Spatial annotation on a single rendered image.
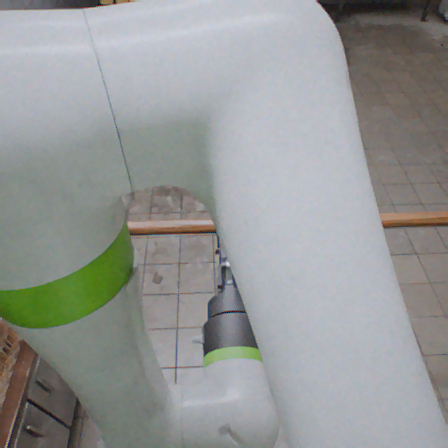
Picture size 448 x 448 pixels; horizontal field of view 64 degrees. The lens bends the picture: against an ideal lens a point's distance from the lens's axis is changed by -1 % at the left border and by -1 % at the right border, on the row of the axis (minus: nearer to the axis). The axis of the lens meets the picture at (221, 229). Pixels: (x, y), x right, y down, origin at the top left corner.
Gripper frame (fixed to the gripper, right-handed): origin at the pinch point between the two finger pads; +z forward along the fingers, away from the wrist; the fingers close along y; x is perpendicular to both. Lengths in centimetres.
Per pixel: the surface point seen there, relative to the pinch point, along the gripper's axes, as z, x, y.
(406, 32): 384, 233, 117
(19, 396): -12, -62, 62
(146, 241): 92, -41, 119
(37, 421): -15, -62, 78
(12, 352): 1, -67, 58
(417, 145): 177, 161, 118
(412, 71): 293, 204, 117
